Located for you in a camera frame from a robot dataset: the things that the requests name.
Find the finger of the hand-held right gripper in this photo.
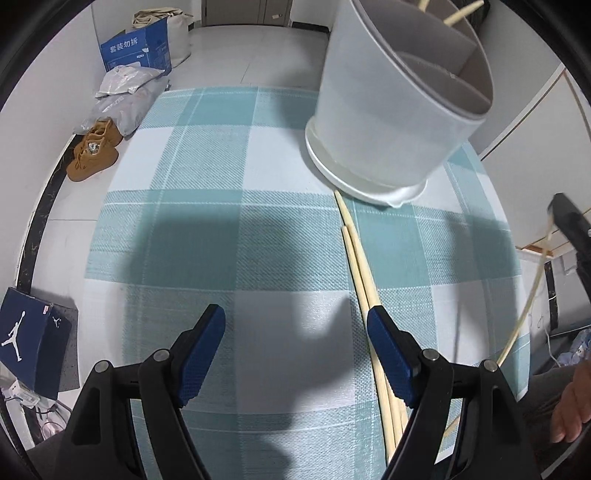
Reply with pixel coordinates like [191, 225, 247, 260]
[547, 193, 591, 296]

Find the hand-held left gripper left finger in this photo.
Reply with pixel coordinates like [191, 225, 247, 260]
[55, 304, 227, 480]

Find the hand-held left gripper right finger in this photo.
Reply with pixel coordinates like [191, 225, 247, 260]
[366, 305, 541, 480]

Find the white divided utensil holder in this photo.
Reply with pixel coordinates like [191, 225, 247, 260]
[305, 0, 495, 208]

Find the person's right hand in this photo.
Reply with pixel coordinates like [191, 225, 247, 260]
[551, 367, 591, 445]

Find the white wardrobe with gold trim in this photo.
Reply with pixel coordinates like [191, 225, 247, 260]
[478, 62, 591, 256]

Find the blue patterned cloth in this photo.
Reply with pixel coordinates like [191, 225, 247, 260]
[558, 329, 591, 366]

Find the teal checkered tablecloth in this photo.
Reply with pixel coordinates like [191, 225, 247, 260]
[83, 85, 532, 480]

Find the person's grey trouser leg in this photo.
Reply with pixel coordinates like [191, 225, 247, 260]
[521, 368, 583, 480]

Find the blue shoe box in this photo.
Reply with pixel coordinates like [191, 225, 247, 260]
[0, 287, 79, 402]

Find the white power strip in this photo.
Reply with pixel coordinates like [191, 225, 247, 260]
[0, 377, 43, 409]

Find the brown shoe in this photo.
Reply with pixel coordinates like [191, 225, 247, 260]
[82, 119, 125, 148]
[66, 134, 120, 182]

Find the grey plastic parcel bag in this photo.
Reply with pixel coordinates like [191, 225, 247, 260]
[72, 78, 171, 140]

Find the white plastic parcel bag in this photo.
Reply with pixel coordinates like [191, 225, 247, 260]
[95, 65, 167, 99]

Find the blue cardboard box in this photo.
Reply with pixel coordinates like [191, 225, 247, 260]
[100, 21, 173, 77]

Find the beige canvas tote bag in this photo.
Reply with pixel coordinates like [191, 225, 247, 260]
[132, 7, 191, 66]

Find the grey entrance door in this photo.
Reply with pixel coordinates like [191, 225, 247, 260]
[201, 0, 334, 34]

